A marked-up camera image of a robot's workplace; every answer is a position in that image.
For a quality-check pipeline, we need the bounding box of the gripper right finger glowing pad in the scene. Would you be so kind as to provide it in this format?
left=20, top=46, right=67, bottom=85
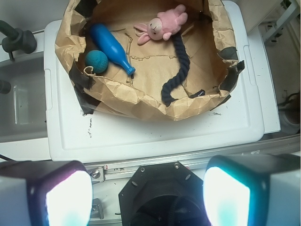
left=203, top=154, right=301, bottom=226

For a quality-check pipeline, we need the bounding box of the teal textured ball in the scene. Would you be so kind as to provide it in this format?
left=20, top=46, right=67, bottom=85
left=85, top=50, right=109, bottom=73

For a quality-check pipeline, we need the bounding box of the black octagonal mount plate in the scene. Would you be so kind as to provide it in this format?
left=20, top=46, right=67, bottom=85
left=119, top=161, right=211, bottom=226

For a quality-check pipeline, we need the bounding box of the white plastic bin lid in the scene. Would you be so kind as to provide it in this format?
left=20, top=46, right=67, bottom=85
left=43, top=0, right=265, bottom=162

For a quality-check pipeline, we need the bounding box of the brown paper bag basket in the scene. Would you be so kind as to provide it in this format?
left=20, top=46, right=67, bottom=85
left=55, top=0, right=245, bottom=121

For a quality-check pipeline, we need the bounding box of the dark grey faucet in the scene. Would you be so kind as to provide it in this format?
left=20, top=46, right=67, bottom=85
left=0, top=20, right=37, bottom=62

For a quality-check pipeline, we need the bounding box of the grey sink basin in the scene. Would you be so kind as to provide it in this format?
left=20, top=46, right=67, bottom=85
left=0, top=52, right=47, bottom=143

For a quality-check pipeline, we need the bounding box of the pink plush bunny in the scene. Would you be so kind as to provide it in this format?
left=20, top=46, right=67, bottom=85
left=134, top=4, right=188, bottom=45

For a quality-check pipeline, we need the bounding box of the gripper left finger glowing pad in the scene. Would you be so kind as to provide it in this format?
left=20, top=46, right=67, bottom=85
left=0, top=160, right=93, bottom=226

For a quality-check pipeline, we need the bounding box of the dark blue rope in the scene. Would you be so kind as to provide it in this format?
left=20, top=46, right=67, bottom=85
left=161, top=35, right=189, bottom=107

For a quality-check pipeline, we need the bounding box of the blue plastic bottle toy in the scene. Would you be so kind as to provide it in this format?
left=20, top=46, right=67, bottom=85
left=90, top=23, right=135, bottom=76

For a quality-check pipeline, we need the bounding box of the aluminium extrusion rail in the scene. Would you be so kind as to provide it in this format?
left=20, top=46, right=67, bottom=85
left=85, top=134, right=301, bottom=184

